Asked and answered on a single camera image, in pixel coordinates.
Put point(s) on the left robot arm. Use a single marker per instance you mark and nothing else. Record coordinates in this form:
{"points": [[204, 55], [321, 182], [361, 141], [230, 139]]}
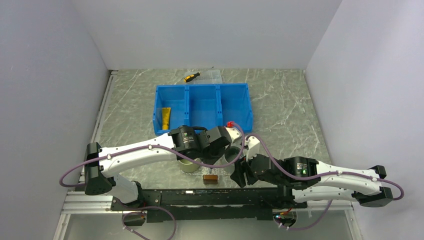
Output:
{"points": [[104, 174]]}

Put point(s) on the light green ceramic mug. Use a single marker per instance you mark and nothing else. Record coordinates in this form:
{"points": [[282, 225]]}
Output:
{"points": [[187, 166]]}

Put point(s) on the clear plastic organizer box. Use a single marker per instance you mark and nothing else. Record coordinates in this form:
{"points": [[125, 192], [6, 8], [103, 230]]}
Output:
{"points": [[212, 76]]}

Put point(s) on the yellow black screwdriver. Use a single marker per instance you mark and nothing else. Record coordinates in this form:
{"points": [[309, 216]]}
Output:
{"points": [[190, 77]]}

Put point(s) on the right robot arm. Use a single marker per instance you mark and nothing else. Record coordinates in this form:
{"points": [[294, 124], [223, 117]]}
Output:
{"points": [[301, 179]]}

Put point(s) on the yellow toothpaste tube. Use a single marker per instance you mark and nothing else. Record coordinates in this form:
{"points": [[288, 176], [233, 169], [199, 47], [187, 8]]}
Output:
{"points": [[166, 116]]}

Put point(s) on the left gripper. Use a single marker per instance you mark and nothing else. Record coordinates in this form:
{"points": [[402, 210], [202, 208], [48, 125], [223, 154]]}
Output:
{"points": [[213, 161]]}

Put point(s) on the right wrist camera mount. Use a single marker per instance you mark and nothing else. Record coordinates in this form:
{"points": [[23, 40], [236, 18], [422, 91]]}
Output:
{"points": [[253, 147]]}

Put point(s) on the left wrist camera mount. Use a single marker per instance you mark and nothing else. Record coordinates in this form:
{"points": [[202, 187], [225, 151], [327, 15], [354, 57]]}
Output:
{"points": [[234, 132]]}

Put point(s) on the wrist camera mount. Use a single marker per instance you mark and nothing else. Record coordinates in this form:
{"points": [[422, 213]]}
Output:
{"points": [[253, 147], [234, 132]]}

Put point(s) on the blue three-compartment plastic bin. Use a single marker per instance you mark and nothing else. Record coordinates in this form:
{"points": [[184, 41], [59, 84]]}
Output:
{"points": [[203, 105]]}

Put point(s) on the clear toothbrush holder brown ends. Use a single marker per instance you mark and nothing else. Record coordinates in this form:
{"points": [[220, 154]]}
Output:
{"points": [[209, 178]]}

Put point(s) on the grey ceramic mug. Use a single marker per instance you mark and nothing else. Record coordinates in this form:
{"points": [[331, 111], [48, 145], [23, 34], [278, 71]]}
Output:
{"points": [[228, 157]]}

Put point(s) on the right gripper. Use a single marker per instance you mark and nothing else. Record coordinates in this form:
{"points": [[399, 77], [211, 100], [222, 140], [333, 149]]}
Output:
{"points": [[241, 166]]}

